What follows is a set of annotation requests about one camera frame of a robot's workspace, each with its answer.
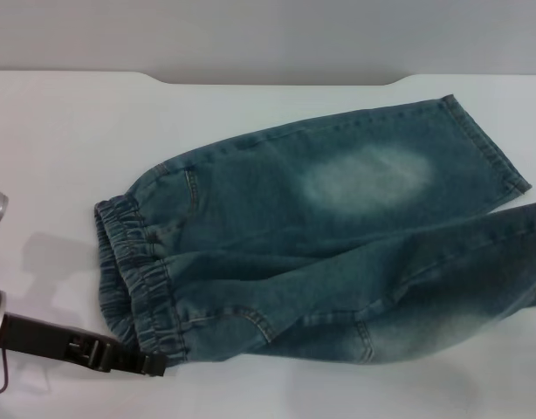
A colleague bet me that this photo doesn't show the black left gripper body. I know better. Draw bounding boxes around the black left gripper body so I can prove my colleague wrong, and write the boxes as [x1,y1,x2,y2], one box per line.
[1,312,99,363]

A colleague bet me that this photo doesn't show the blue denim shorts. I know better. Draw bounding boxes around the blue denim shorts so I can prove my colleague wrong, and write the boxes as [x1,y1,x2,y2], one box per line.
[93,93,536,370]

